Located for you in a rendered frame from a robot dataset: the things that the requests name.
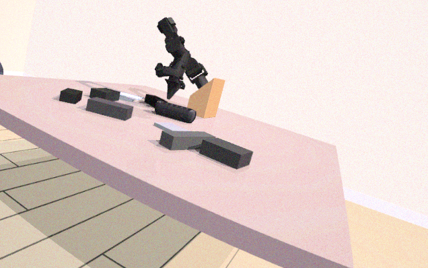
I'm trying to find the dark grey controller unit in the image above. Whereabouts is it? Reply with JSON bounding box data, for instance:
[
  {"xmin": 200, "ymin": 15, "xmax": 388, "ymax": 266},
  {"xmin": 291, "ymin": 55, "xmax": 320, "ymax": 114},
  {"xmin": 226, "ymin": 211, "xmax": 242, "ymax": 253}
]
[{"xmin": 155, "ymin": 101, "xmax": 197, "ymax": 123}]

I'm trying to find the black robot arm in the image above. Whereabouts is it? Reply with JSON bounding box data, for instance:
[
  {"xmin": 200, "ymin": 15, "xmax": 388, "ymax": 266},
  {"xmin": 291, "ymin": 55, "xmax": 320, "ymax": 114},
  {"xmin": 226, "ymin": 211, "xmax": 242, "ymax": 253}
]
[{"xmin": 155, "ymin": 18, "xmax": 208, "ymax": 89}]

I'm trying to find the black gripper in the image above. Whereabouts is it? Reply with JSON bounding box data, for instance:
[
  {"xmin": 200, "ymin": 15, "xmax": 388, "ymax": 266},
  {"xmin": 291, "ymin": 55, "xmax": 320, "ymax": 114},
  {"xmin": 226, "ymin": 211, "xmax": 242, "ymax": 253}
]
[{"xmin": 161, "ymin": 60, "xmax": 187, "ymax": 100}]

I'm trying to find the light grey flat rectangular panel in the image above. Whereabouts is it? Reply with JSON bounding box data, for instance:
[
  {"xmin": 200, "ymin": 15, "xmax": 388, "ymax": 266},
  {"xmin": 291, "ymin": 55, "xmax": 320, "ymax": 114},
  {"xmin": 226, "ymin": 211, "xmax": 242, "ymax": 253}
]
[{"xmin": 119, "ymin": 95, "xmax": 135, "ymax": 102}]

